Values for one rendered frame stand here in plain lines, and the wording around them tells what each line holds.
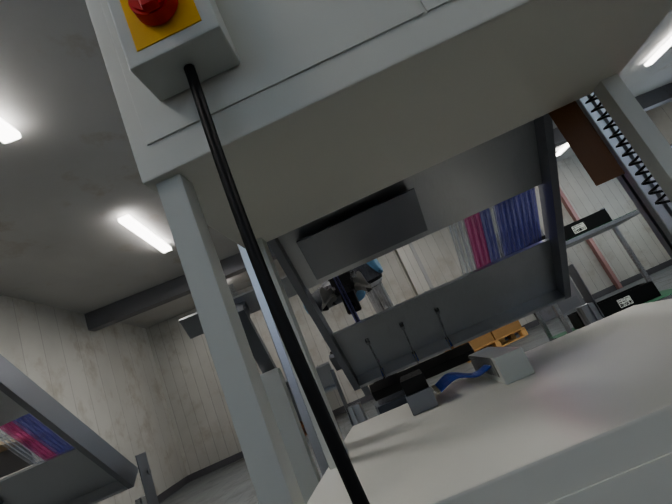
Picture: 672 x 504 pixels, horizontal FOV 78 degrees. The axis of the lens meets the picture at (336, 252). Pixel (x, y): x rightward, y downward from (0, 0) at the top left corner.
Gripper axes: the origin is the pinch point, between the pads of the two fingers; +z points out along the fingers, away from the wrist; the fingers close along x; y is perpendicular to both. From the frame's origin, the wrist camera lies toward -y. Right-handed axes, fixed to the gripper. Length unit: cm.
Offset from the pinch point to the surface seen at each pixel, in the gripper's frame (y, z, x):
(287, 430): -24.0, 9.3, -30.3
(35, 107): 138, -216, -157
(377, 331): -12.2, -0.1, 3.9
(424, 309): -11.8, -0.1, 18.9
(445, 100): 43, 51, 27
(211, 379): -327, -663, -380
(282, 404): -18.2, 5.5, -29.2
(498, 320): -25.8, -1.4, 38.0
